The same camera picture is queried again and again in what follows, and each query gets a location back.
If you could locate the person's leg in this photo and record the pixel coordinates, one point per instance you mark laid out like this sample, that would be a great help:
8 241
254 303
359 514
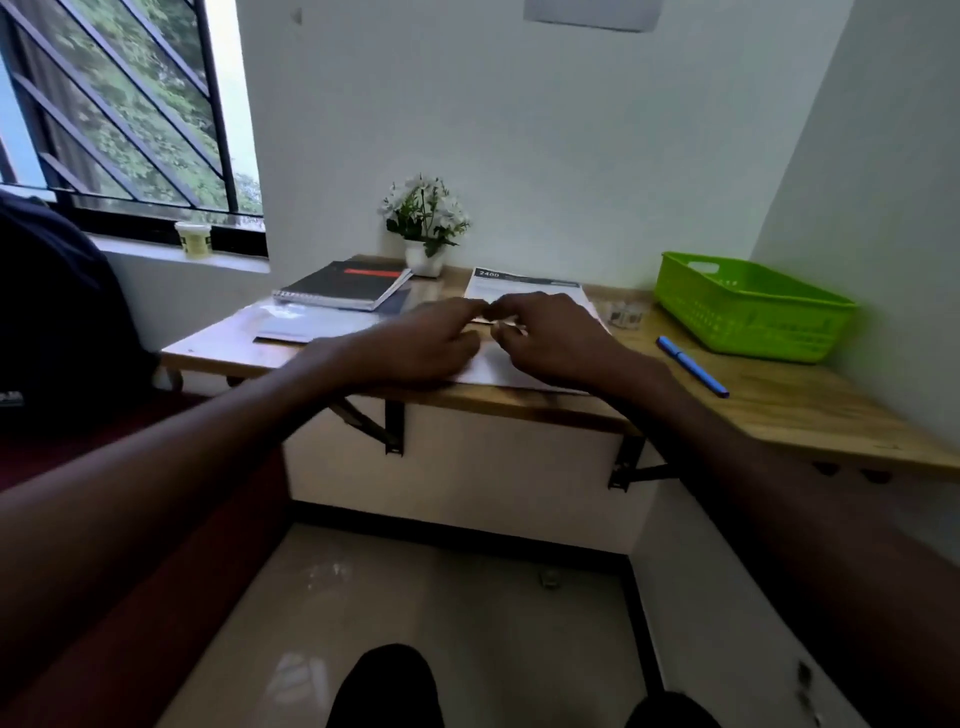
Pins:
386 690
671 712

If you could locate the white window sill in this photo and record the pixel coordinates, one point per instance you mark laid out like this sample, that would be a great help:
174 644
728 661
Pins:
180 259

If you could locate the white flower plant in pot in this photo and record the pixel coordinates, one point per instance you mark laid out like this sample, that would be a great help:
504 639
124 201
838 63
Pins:
424 214

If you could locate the printed sheet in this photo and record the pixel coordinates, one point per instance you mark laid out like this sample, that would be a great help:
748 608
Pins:
525 285

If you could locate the black table bracket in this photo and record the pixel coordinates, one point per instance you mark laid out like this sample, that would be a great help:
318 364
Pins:
394 431
626 461

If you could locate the person's left forearm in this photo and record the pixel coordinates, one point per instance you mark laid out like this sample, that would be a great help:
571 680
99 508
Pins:
150 510

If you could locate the green plastic basket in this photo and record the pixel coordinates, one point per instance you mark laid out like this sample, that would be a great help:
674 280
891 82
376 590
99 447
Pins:
750 315

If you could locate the person's right forearm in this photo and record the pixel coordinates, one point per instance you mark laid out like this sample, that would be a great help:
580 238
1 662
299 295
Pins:
810 555

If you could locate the small cream jar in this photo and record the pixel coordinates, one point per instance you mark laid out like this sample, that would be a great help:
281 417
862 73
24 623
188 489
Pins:
194 241

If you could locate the paper notice sheet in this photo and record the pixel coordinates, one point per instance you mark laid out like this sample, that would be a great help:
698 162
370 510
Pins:
592 15

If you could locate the person's right hand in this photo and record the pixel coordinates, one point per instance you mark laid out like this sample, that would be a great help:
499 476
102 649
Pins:
570 345

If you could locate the blue pen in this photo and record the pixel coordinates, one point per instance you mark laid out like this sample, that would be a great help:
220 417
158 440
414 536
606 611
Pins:
694 367

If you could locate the person's right leg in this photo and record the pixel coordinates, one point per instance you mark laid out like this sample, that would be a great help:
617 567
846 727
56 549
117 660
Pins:
671 712

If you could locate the black window grille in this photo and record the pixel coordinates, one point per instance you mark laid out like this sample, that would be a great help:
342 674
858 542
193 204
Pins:
217 150

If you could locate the person's left leg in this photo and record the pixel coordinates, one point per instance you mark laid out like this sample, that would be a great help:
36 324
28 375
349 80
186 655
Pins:
386 690

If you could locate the white envelope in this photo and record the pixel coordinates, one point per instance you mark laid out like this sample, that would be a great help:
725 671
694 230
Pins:
495 371

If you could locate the person's left hand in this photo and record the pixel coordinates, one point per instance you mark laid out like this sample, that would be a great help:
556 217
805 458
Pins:
412 352

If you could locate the black spiral notebook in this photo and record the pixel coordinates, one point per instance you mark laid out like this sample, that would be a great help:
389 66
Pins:
345 281

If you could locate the clear plastic sleeve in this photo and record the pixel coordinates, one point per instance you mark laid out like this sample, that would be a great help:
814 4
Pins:
300 319

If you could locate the black backpack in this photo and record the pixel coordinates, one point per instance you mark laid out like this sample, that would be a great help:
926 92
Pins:
60 322

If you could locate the stack of white envelopes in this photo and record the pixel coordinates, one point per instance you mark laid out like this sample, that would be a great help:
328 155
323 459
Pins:
315 330

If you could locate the blue book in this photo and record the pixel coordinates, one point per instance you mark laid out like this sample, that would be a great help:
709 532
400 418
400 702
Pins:
396 302

